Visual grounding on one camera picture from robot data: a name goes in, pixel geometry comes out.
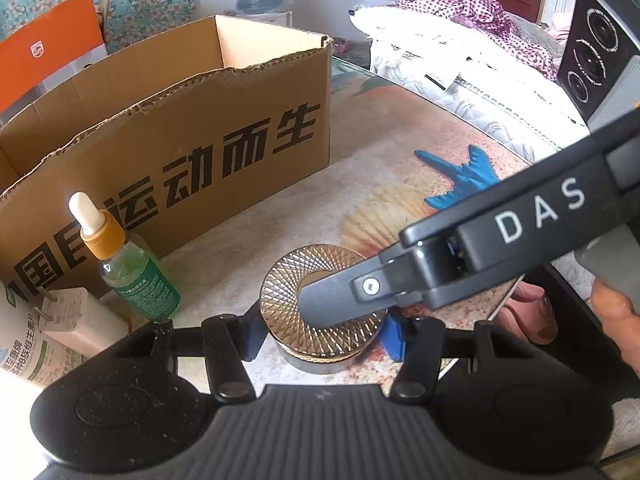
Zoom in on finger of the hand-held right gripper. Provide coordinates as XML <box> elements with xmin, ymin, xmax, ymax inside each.
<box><xmin>297</xmin><ymin>232</ymin><xmax>466</xmax><ymax>333</ymax></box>

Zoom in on white quilted bedding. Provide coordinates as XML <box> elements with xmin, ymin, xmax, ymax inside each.
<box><xmin>350</xmin><ymin>5</ymin><xmax>591</xmax><ymax>161</ymax></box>

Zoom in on green dropper bottle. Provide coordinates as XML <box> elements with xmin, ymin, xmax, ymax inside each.
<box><xmin>68</xmin><ymin>191</ymin><xmax>182</xmax><ymax>321</ymax></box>

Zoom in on person's right hand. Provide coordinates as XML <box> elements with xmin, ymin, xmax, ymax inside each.
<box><xmin>590</xmin><ymin>279</ymin><xmax>640</xmax><ymax>376</ymax></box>

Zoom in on orange printed product box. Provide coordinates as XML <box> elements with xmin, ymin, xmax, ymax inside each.
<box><xmin>0</xmin><ymin>0</ymin><xmax>108</xmax><ymax>116</ymax></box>

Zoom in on purple polka dot cloth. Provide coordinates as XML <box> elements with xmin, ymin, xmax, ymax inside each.
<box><xmin>397</xmin><ymin>0</ymin><xmax>561</xmax><ymax>81</ymax></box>

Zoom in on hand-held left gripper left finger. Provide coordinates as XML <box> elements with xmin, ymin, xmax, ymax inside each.
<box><xmin>120</xmin><ymin>313</ymin><xmax>267</xmax><ymax>406</ymax></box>

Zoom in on white charger plug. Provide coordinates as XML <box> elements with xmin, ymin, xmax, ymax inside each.
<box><xmin>34</xmin><ymin>287</ymin><xmax>130</xmax><ymax>358</ymax></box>

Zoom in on pink slippers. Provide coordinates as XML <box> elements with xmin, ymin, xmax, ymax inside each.
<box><xmin>495</xmin><ymin>282</ymin><xmax>560</xmax><ymax>346</ymax></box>

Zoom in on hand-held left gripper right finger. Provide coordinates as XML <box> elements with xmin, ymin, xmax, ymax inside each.
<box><xmin>381</xmin><ymin>311</ymin><xmax>522</xmax><ymax>404</ymax></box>

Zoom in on large brown cardboard box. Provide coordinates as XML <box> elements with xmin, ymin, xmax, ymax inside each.
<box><xmin>0</xmin><ymin>14</ymin><xmax>333</xmax><ymax>301</ymax></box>

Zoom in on gold ribbed lid jar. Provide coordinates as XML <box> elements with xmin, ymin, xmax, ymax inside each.
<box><xmin>259</xmin><ymin>245</ymin><xmax>388</xmax><ymax>373</ymax></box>

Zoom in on white plastic bottle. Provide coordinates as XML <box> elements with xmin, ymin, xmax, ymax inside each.
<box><xmin>0</xmin><ymin>280</ymin><xmax>86</xmax><ymax>391</ymax></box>

